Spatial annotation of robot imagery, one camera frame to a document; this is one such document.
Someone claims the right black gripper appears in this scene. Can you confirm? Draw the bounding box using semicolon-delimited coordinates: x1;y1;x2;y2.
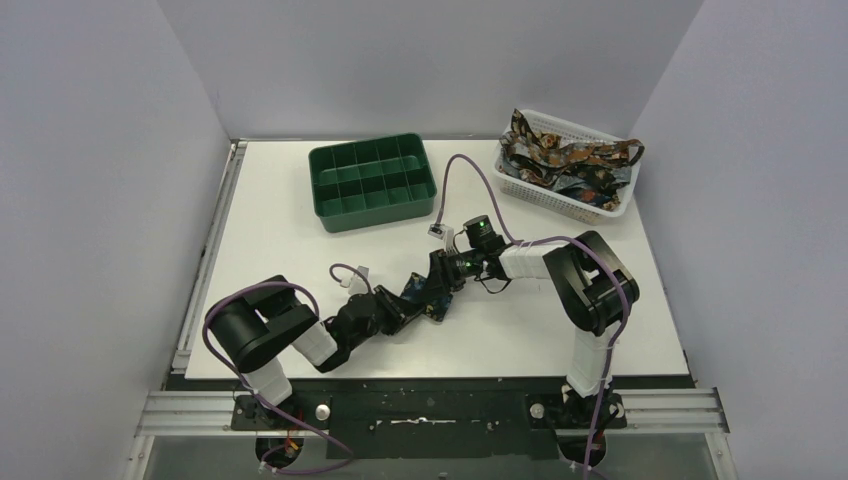
418;247;483;304

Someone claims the blue patterned tie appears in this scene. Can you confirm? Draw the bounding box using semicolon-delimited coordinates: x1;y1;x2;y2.
400;272;454;323

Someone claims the green compartment tray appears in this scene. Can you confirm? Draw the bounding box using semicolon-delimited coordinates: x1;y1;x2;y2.
308;133;437;233

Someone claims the white plastic basket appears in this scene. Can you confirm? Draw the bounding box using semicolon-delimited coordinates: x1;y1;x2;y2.
493;109;645;225

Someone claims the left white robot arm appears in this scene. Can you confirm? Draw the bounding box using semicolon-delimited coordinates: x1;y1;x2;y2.
201;275;425;430

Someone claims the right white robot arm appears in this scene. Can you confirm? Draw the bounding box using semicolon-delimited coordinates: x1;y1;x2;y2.
404;215;640;398

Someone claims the pile of patterned ties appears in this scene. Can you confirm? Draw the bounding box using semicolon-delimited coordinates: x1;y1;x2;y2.
497;109;645;212

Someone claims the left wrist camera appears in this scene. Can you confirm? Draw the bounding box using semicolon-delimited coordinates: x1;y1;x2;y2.
342;266;371;295

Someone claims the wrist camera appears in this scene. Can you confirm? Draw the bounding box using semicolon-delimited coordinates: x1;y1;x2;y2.
428;223;457;254
342;266;371;295

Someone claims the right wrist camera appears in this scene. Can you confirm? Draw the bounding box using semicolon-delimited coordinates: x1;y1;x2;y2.
428;223;457;254

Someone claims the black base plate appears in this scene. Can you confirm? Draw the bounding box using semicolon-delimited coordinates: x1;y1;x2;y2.
164;375;694;463

